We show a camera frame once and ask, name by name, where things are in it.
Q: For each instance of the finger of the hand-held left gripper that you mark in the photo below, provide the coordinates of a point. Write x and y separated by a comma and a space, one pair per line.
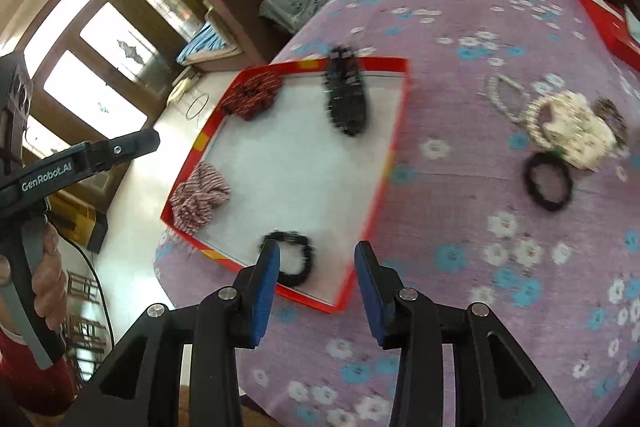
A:
125, 147

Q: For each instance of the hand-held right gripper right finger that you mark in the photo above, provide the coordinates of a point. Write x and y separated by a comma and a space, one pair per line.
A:
367, 292

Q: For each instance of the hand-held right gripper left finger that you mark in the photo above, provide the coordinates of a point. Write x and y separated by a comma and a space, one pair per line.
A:
267, 297

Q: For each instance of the red cardboard box white inside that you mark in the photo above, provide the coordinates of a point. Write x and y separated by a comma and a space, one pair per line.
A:
300, 167

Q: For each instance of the leopard print scrunchie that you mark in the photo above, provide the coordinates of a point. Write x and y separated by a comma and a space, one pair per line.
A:
612, 108

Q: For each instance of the person's left forearm red sleeve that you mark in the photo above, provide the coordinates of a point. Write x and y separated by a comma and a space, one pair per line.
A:
30, 382

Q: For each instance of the person's left hand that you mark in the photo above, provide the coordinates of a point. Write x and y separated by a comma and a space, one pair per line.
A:
50, 292

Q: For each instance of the red white striped scrunchie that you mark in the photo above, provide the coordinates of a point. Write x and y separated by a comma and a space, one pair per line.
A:
200, 197

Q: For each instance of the purple floral tablecloth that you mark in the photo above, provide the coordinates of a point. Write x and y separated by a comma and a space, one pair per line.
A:
450, 232

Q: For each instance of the wooden glass panel door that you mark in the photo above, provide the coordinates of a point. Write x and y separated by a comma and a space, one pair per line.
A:
120, 42

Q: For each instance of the wooden chairs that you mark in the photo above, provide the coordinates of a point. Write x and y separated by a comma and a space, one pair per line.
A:
80, 287

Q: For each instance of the light blue striped cushion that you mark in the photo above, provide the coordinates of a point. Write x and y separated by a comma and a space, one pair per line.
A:
205, 42

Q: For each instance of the dark red polka dot scrunchie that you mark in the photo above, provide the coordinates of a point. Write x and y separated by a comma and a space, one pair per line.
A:
252, 97

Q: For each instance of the brown sofa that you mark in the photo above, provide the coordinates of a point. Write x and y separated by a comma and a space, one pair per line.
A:
235, 17

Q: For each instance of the black hair claw clip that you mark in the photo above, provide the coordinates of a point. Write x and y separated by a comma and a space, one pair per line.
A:
345, 97

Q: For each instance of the grey blue quilt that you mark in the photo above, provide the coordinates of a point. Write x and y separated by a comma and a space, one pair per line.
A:
290, 4

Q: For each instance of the cream scrunchie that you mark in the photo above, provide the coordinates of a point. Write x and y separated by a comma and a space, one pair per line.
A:
580, 132

